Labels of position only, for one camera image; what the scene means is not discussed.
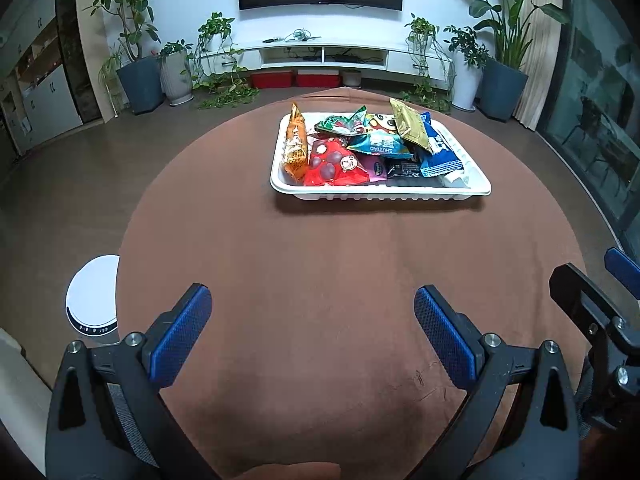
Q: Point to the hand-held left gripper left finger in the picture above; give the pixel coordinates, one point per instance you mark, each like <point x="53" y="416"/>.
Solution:
<point x="180" y="340"/>

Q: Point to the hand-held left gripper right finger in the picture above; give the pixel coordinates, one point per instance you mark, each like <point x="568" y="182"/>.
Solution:
<point x="445" y="340"/>

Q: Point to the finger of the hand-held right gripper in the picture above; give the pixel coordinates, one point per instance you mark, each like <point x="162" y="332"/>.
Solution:
<point x="622" y="270"/>
<point x="582" y="300"/>

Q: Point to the white plastic tray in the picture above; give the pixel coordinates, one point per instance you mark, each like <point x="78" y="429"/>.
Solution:
<point x="380" y="192"/>

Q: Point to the black snack packet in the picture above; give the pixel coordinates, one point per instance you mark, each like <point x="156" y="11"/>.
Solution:
<point x="402" y="169"/>

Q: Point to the pink snack packet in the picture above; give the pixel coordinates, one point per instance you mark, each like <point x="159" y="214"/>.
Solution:
<point x="375" y="167"/>

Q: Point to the dark blue snack packet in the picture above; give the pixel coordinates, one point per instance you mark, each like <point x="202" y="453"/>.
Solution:
<point x="440" y="152"/>

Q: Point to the light blue snack packet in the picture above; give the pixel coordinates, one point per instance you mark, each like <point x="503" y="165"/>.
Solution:
<point x="380" y="144"/>

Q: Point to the large red snack packet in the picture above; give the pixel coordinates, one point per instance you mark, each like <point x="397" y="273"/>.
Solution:
<point x="330" y="167"/>

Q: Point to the gold snack packet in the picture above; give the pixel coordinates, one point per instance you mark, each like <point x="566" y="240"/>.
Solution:
<point x="410" y="125"/>

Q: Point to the yellow printed snack packet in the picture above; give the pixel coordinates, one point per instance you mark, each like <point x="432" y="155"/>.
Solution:
<point x="382" y="122"/>

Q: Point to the orange snack packet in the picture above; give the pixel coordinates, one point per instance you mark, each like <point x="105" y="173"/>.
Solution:
<point x="295" y="145"/>

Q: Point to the green red snack packet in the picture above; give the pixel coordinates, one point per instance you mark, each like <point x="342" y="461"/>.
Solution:
<point x="340" y="124"/>

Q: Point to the person's left hand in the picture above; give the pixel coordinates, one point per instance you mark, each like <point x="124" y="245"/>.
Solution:
<point x="290" y="472"/>

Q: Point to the glass sliding door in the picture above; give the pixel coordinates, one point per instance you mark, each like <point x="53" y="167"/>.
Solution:
<point x="600" y="110"/>

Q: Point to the beige cushion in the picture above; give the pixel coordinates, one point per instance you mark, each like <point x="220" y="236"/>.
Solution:
<point x="20" y="385"/>

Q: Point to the large-leaf plant in dark pot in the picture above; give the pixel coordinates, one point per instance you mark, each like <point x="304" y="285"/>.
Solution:
<point x="505" y="90"/>

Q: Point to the beige curtain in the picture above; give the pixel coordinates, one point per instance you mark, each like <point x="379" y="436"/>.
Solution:
<point x="542" y="50"/>

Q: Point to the bushy plant in white pot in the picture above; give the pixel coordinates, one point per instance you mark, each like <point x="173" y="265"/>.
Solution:
<point x="465" y="85"/>

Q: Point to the tall plant in dark pot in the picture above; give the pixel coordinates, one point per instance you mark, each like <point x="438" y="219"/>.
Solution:
<point x="140" y="85"/>

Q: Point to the plant in ribbed white pot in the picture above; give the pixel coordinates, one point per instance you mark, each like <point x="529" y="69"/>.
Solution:
<point x="176" y="77"/>

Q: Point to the red storage box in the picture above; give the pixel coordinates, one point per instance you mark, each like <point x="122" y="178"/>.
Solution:
<point x="271" y="80"/>
<point x="317" y="79"/>

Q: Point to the white television cabinet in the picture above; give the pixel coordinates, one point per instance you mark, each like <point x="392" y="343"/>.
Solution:
<point x="295" y="52"/>

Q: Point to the small trailing pothos plant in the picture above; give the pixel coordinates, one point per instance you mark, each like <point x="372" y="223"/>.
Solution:
<point x="420" y="27"/>

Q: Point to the white wall cabinet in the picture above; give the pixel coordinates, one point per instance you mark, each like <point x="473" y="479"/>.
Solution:
<point x="45" y="95"/>

